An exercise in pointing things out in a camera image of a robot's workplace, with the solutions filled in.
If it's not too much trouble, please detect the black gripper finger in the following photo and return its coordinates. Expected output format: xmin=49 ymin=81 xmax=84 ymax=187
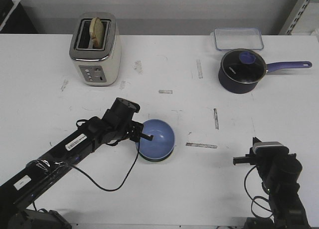
xmin=141 ymin=133 xmax=153 ymax=141

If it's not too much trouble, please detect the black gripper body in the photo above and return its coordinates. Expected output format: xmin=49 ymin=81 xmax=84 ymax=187
xmin=233 ymin=137 xmax=297 ymax=184
xmin=101 ymin=97 xmax=144 ymax=146

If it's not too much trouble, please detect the blue plastic bowl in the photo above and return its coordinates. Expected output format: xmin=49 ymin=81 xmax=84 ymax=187
xmin=136 ymin=119 xmax=175 ymax=159

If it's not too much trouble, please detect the green plastic bowl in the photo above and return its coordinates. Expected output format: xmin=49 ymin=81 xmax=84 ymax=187
xmin=139 ymin=151 xmax=173 ymax=163

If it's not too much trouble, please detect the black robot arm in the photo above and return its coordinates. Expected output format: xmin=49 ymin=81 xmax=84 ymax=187
xmin=233 ymin=137 xmax=310 ymax=229
xmin=0 ymin=98 xmax=152 ymax=229

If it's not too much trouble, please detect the cream two-slot toaster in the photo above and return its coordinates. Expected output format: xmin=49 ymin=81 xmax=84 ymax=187
xmin=69 ymin=12 xmax=122 ymax=86

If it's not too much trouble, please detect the purple saucepan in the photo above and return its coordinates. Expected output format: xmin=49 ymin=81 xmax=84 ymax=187
xmin=218 ymin=61 xmax=312 ymax=94

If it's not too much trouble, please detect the slice of toast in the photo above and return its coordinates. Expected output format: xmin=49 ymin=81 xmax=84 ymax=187
xmin=89 ymin=17 xmax=104 ymax=48

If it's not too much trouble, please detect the glass pot lid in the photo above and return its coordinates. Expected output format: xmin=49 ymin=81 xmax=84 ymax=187
xmin=221 ymin=49 xmax=267 ymax=84

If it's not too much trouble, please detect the clear plastic food container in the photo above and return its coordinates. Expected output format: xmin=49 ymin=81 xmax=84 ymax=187
xmin=210 ymin=27 xmax=264 ymax=51

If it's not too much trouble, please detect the black box in corner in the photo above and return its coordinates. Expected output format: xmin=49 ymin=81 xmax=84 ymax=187
xmin=0 ymin=0 xmax=38 ymax=34

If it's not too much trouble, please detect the white metal shelf upright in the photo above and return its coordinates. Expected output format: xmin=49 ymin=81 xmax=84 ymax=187
xmin=278 ymin=0 xmax=319 ymax=35

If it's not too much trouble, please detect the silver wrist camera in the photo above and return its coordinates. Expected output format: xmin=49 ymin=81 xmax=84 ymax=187
xmin=252 ymin=142 xmax=284 ymax=154

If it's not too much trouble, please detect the black camera cable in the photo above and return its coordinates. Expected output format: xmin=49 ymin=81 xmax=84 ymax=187
xmin=67 ymin=139 xmax=140 ymax=192
xmin=244 ymin=165 xmax=274 ymax=219

